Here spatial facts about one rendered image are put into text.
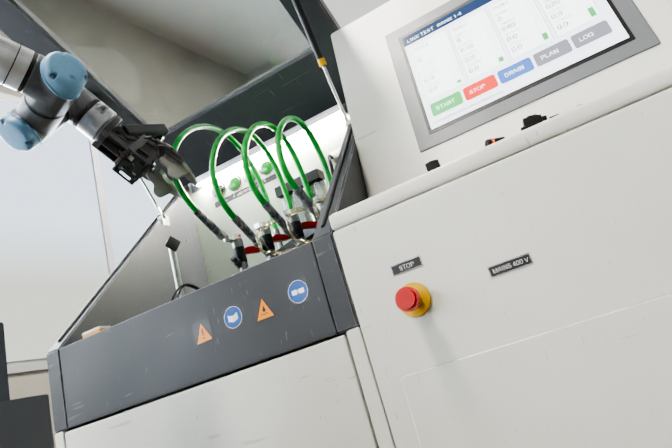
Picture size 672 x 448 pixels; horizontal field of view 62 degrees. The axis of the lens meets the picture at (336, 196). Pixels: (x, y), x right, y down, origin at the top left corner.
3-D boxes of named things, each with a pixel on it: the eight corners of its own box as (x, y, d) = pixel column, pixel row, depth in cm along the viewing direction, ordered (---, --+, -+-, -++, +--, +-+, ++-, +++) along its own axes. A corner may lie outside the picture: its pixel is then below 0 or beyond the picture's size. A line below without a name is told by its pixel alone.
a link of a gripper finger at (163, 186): (167, 214, 121) (137, 182, 118) (178, 201, 126) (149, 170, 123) (177, 207, 120) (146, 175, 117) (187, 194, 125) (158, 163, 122)
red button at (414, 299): (395, 322, 82) (384, 287, 83) (404, 321, 85) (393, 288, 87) (428, 310, 80) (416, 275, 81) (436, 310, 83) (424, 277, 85)
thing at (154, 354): (67, 429, 111) (58, 348, 116) (86, 425, 115) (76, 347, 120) (337, 334, 90) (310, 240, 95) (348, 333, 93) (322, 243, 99)
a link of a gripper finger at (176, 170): (188, 195, 118) (149, 172, 116) (198, 182, 123) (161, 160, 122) (194, 184, 116) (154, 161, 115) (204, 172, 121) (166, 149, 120)
